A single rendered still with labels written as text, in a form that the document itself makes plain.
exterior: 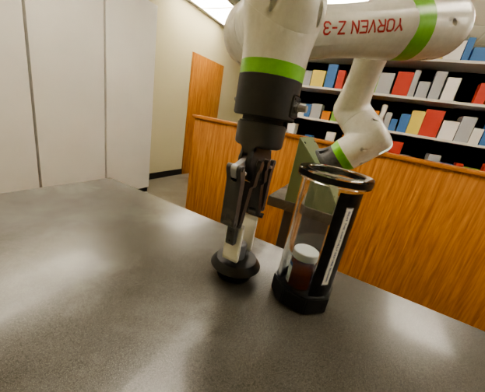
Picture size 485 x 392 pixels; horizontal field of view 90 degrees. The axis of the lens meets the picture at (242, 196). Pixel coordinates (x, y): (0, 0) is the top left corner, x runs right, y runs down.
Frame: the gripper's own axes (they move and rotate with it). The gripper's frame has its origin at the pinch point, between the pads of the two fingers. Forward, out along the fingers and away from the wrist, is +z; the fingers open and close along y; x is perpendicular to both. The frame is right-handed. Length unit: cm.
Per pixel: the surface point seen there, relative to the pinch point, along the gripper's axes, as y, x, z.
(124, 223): -1.9, 28.6, 7.5
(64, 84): 89, 236, -19
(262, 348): -10.8, -11.1, 7.5
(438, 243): 182, -77, 44
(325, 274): -0.1, -15.2, -0.1
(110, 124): 133, 237, 12
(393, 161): 181, -30, -8
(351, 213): 0.6, -15.8, -10.3
